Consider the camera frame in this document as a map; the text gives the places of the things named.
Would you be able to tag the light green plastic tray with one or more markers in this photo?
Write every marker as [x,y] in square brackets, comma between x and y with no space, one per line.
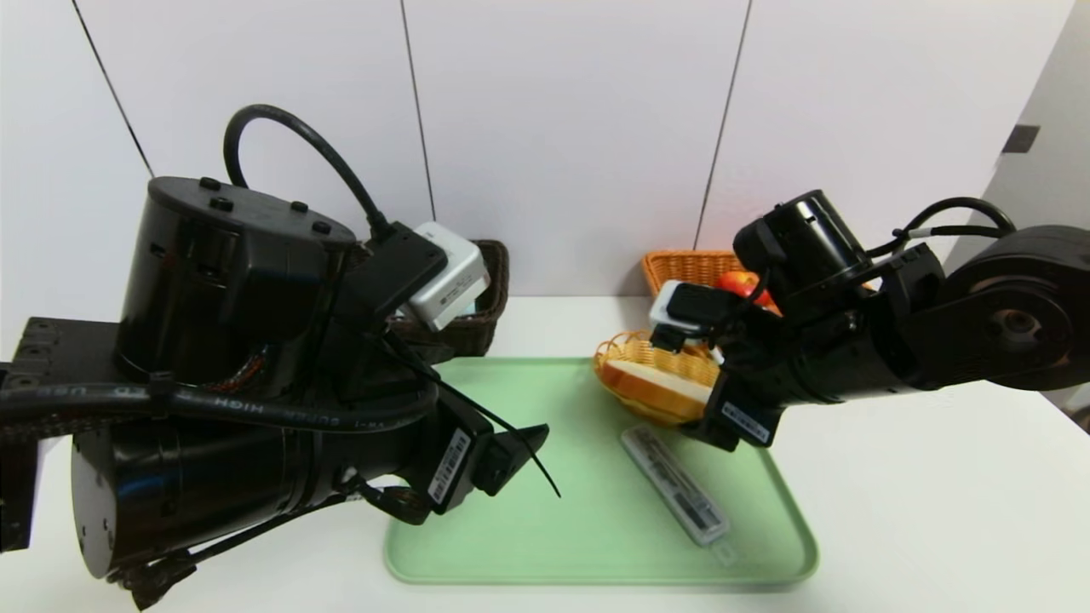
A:
[596,511]

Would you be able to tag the slice of white bread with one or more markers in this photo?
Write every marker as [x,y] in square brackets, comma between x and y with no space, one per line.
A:
[660,387]

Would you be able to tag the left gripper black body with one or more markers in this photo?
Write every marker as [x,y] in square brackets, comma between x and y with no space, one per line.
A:
[451,466]

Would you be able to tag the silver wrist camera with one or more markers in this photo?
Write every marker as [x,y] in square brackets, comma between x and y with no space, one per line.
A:
[451,281]
[681,311]

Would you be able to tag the grey cutlery case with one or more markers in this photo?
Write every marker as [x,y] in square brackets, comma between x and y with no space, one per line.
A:
[673,485]

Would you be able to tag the red apple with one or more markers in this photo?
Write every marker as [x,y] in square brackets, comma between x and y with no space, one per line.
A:
[739,283]

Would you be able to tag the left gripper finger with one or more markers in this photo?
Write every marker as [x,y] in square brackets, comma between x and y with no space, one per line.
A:
[511,451]

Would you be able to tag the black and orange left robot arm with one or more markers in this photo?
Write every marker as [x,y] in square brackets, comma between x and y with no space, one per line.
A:
[213,281]

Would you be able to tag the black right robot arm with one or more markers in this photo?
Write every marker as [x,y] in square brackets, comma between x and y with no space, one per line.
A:
[979,323]

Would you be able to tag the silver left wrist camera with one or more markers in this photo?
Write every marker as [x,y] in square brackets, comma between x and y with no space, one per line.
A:
[451,281]

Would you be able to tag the dark brown wicker basket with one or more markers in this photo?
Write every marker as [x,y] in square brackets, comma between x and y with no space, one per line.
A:
[490,289]

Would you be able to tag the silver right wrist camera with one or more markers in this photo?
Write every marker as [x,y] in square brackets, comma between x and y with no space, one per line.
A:
[681,311]

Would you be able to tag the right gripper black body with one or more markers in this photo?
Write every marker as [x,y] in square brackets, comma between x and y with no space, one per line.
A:
[742,421]

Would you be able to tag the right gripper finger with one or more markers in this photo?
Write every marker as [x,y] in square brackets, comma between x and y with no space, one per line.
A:
[711,430]

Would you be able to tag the orange wicker basket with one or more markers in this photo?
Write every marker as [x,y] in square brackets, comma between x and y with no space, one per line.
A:
[690,266]

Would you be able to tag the dark wall fixture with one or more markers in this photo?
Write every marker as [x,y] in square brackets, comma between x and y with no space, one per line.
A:
[1020,139]

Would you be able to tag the thin black zip tie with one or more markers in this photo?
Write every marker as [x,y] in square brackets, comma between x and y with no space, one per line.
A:
[511,434]

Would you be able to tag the small yellow wicker basket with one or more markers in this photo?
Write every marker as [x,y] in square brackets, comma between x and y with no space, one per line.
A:
[634,351]

